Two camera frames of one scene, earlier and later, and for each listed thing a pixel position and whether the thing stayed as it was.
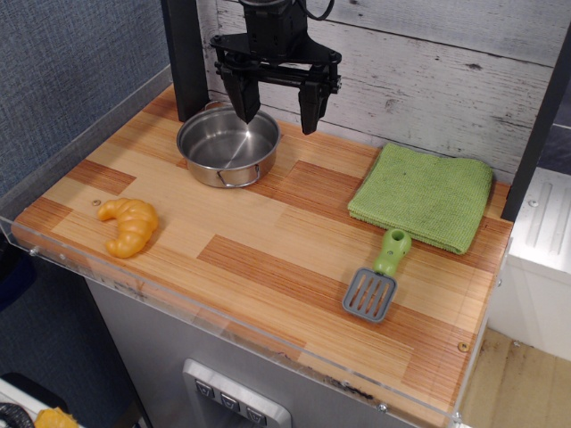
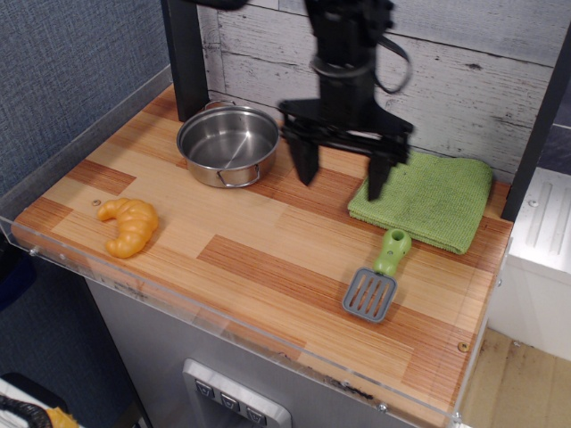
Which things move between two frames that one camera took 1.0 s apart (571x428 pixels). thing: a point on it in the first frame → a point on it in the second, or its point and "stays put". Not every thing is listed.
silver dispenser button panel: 212,399 stays put
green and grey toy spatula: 373,294 stays put
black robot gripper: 277,48 → 346,112
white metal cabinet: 532,298 stays put
